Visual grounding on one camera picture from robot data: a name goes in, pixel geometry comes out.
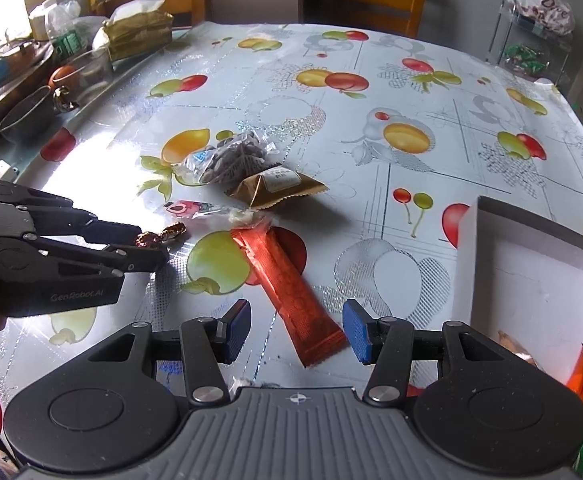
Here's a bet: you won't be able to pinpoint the brown foil-wrapped candy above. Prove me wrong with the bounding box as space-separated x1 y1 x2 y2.
135 221 188 249

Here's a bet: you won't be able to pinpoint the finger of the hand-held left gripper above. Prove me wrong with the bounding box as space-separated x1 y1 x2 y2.
21 204 145 247
36 239 170 279

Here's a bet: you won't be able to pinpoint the white cardboard box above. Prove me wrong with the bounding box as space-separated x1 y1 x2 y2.
453 195 583 480

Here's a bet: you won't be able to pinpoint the glass cup with handle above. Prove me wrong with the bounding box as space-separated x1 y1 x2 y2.
52 49 117 114

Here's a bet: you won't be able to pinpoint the white plastic bag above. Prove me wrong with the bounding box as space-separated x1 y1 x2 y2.
518 0 575 37

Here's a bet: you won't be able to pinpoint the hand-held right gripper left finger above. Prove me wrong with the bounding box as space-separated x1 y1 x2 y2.
88 299 252 406

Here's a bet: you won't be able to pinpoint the green wrapped candies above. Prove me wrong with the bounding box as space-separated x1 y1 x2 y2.
503 44 545 74

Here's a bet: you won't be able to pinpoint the green tissue pack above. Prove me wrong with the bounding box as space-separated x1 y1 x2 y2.
92 0 175 62

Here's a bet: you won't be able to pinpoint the metal trolley rack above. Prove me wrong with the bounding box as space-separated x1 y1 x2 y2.
488 0 573 87

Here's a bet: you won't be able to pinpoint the brown snack packet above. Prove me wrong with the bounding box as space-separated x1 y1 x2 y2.
223 164 331 212

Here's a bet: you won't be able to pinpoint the clear sunflower seed packet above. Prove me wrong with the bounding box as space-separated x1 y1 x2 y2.
175 129 281 187

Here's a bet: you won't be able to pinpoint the clear small snack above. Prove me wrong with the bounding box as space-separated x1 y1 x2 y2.
495 329 538 367

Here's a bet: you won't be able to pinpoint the orange fruit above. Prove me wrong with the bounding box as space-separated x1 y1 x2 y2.
48 64 80 89

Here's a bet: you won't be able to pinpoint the fruit print tablecloth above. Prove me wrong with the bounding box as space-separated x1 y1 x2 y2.
0 20 583 411

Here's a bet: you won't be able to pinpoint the plastic bottle with green label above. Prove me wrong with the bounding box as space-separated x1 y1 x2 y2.
45 0 98 62

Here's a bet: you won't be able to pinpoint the long orange-red foil packet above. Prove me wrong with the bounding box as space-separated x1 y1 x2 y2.
230 226 348 369

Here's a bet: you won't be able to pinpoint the clear candy packet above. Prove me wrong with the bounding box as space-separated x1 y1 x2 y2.
162 199 278 227

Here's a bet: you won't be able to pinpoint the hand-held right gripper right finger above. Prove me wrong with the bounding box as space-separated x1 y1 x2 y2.
343 299 539 406

